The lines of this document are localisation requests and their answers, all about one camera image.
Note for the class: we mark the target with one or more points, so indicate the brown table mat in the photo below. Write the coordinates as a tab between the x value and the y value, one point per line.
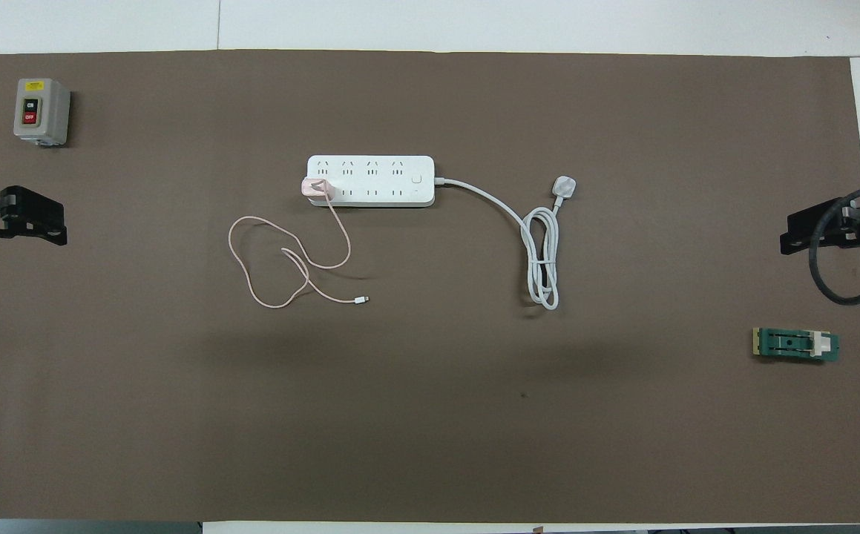
400	445

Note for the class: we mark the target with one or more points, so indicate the pink charger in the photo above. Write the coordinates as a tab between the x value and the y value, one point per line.
318	188

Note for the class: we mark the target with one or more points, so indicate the white power strip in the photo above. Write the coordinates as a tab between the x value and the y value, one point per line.
378	180

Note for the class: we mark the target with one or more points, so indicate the green knife switch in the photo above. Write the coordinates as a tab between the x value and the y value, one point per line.
793	345

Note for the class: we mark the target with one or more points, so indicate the grey on-off switch box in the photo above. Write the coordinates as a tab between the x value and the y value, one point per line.
41	111

